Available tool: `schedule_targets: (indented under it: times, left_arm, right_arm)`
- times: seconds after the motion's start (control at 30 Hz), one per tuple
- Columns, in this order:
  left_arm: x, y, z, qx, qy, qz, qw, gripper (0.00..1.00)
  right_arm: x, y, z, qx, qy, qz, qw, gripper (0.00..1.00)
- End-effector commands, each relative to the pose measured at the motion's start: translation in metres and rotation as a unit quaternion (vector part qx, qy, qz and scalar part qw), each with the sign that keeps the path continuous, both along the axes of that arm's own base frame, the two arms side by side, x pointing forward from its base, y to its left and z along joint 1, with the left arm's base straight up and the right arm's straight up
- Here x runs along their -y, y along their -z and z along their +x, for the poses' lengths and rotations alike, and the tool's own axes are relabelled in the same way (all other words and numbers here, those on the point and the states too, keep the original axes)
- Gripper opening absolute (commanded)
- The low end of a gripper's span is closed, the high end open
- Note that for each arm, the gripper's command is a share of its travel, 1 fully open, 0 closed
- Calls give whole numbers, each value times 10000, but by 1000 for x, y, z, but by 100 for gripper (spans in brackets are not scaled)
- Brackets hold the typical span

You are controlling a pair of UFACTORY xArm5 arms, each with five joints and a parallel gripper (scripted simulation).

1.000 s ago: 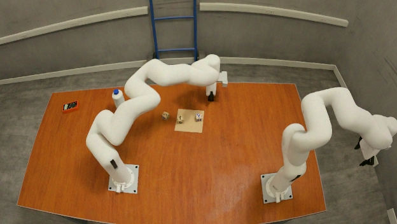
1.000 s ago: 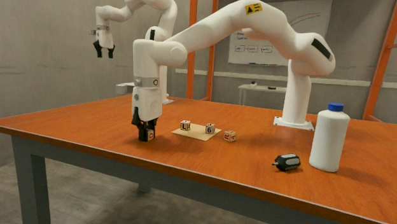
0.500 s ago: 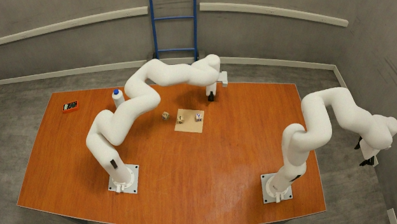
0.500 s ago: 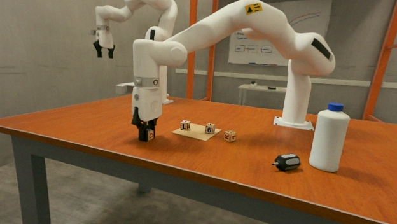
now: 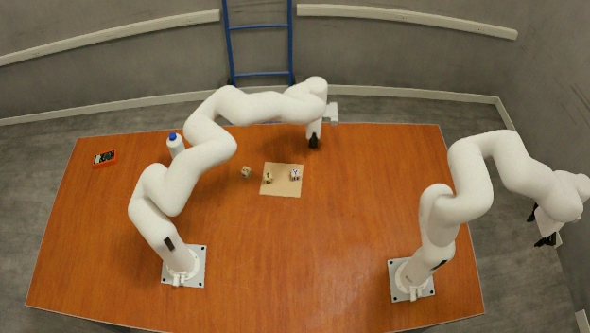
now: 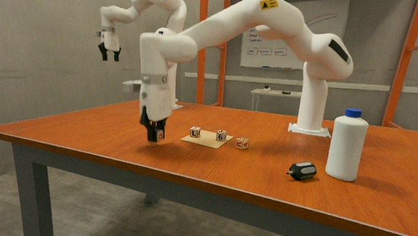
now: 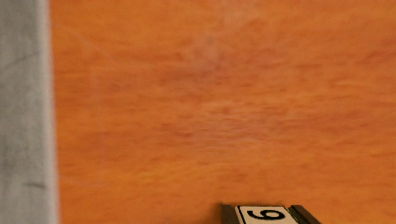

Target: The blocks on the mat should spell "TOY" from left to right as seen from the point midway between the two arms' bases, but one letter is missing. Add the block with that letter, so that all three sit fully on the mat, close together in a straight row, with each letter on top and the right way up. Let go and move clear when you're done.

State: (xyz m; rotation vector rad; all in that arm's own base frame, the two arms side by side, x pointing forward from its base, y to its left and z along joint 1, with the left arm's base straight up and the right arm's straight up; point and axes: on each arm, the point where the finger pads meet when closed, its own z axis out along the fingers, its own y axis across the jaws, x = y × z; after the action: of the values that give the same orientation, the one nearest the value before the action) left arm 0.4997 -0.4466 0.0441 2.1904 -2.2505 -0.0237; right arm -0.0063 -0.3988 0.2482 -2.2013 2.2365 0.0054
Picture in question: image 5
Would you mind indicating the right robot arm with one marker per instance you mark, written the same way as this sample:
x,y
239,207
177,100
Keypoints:
x,y
518,172

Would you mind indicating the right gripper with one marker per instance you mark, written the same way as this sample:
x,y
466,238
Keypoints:
x,y
547,226

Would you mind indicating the white plastic bottle with blue cap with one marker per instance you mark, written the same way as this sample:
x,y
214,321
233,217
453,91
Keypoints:
x,y
175,144

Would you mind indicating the tan square mat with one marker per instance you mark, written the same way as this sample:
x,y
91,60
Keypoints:
x,y
282,185

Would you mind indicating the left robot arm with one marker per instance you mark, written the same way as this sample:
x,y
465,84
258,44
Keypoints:
x,y
169,189

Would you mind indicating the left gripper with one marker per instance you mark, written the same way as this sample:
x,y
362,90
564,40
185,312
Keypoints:
x,y
313,130

